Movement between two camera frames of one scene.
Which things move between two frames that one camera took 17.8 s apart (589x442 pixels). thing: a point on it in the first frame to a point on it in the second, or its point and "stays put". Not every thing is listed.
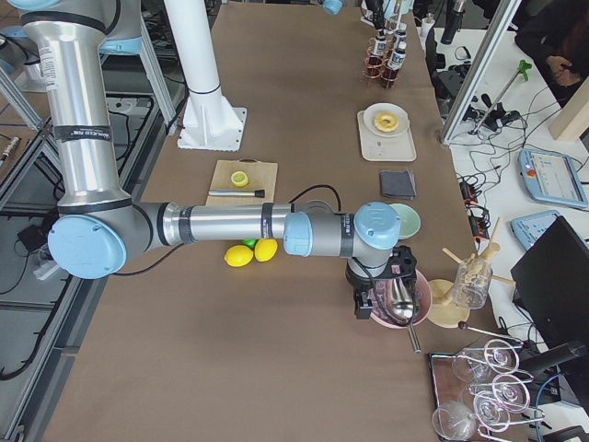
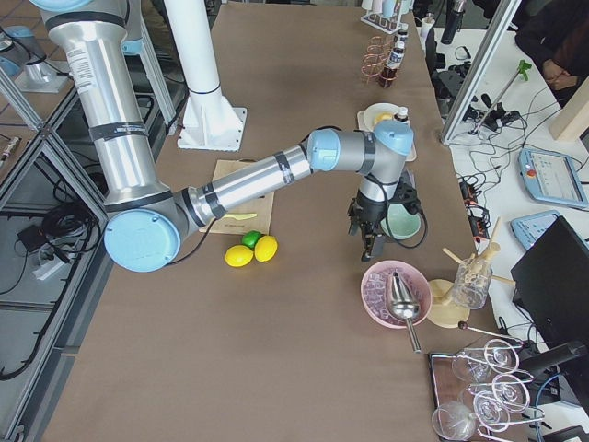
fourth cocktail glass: x=454 y=421 stays put
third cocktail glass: x=490 y=412 stays put
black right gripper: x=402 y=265 to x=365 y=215
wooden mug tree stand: x=443 y=308 stays put
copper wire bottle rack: x=375 y=67 stays put
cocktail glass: x=499 y=355 stays put
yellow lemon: x=238 y=256 stays put
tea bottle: x=398 y=58 to x=402 y=114
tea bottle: x=380 y=43 to x=389 y=73
